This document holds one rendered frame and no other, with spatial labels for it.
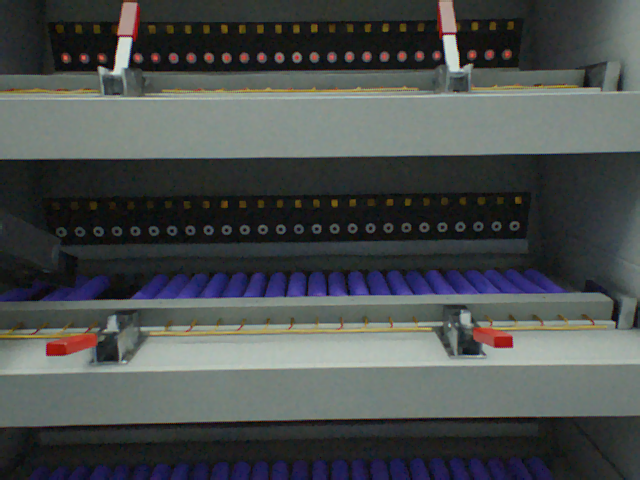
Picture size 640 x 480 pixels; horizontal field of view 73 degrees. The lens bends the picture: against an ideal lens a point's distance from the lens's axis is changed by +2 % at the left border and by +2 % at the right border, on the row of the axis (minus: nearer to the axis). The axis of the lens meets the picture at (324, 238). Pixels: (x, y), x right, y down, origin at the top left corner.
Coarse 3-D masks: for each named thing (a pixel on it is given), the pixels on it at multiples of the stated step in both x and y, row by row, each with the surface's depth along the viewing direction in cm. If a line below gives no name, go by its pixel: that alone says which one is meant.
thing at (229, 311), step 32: (0, 320) 36; (32, 320) 36; (64, 320) 36; (96, 320) 36; (160, 320) 36; (192, 320) 36; (224, 320) 36; (256, 320) 36; (288, 320) 36; (320, 320) 36; (352, 320) 36; (384, 320) 36; (416, 320) 35; (480, 320) 36; (512, 320) 36; (544, 320) 36; (608, 320) 36
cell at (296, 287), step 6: (294, 276) 43; (300, 276) 43; (294, 282) 42; (300, 282) 42; (288, 288) 41; (294, 288) 40; (300, 288) 40; (288, 294) 39; (294, 294) 39; (300, 294) 39
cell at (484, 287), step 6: (468, 270) 45; (474, 270) 44; (468, 276) 44; (474, 276) 43; (480, 276) 43; (474, 282) 42; (480, 282) 41; (486, 282) 41; (480, 288) 41; (486, 288) 40; (492, 288) 40; (480, 294) 40; (486, 294) 39
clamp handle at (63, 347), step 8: (112, 320) 32; (112, 328) 32; (120, 328) 32; (80, 336) 28; (88, 336) 28; (96, 336) 29; (104, 336) 30; (112, 336) 31; (48, 344) 25; (56, 344) 25; (64, 344) 25; (72, 344) 26; (80, 344) 27; (88, 344) 28; (96, 344) 29; (48, 352) 25; (56, 352) 25; (64, 352) 25; (72, 352) 26
